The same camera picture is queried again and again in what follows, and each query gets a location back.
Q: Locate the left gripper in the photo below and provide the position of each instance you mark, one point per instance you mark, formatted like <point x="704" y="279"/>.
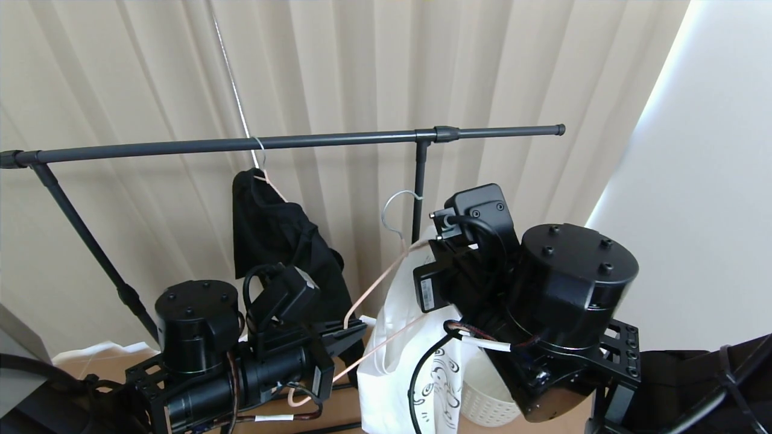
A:
<point x="271" y="374"/>

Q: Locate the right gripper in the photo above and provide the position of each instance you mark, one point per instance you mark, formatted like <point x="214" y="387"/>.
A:
<point x="476" y="283"/>

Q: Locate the pink clothes hanger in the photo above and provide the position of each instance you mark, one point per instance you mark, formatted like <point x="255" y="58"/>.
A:
<point x="380" y="280"/>
<point x="268" y="181"/>

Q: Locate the white garment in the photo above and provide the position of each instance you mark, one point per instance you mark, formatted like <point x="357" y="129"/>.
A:
<point x="392" y="361"/>

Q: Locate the black shorts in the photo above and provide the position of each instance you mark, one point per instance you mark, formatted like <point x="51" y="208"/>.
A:
<point x="271" y="241"/>

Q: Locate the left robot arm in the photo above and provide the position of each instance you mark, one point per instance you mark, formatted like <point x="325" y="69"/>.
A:
<point x="193" y="319"/>

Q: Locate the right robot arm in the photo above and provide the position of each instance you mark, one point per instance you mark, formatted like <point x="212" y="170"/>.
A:
<point x="573" y="283"/>

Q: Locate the white laundry basket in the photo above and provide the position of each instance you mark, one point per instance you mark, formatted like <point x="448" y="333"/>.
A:
<point x="482" y="404"/>

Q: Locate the black clothes rack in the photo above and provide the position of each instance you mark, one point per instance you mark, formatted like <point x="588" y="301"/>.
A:
<point x="181" y="144"/>

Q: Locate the beige curtain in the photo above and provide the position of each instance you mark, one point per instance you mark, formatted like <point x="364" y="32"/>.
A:
<point x="422" y="60"/>

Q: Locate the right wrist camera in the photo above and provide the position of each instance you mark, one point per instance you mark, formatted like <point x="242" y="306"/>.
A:
<point x="482" y="208"/>

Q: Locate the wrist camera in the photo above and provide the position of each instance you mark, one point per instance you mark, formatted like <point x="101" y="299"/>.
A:
<point x="482" y="208"/>
<point x="289" y="295"/>

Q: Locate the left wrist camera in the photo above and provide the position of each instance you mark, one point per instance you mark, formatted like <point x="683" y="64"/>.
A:
<point x="289" y="295"/>

